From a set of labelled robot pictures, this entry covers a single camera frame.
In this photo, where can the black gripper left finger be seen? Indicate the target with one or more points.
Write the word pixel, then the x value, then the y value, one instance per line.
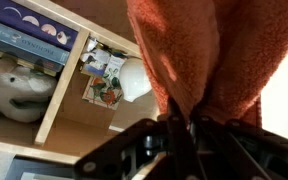
pixel 122 157

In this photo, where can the floral greeting card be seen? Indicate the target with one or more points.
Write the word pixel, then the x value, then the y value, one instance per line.
pixel 106 91

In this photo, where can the white ceramic teapot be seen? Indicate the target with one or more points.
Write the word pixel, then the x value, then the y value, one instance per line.
pixel 134 80

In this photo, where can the wooden shelf cabinet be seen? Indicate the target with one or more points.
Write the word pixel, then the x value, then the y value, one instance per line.
pixel 73 127

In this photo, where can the white plush toy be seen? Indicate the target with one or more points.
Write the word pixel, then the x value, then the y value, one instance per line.
pixel 24 93

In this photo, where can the teal hardcover book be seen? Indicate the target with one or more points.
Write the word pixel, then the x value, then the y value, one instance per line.
pixel 32 49

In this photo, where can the purple moon phases book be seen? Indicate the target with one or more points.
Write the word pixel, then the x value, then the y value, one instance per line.
pixel 37 25

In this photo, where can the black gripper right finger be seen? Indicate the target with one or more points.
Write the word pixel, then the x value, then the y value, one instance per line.
pixel 251 152

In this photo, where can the orange towel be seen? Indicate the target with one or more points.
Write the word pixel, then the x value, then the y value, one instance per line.
pixel 211 56

